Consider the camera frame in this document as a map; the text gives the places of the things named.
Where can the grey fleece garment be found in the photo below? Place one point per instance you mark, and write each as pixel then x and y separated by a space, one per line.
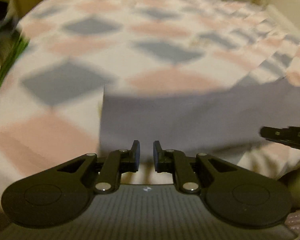
pixel 224 122

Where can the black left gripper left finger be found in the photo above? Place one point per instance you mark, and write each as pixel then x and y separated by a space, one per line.
pixel 62 193

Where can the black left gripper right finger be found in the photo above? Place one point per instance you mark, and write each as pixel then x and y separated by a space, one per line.
pixel 233 194

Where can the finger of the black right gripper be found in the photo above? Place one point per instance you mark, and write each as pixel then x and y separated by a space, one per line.
pixel 279 135

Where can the folded clothes stack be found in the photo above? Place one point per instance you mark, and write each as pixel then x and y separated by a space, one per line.
pixel 12 45

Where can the checkered pink grey quilt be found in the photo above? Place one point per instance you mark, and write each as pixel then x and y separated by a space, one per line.
pixel 51 91

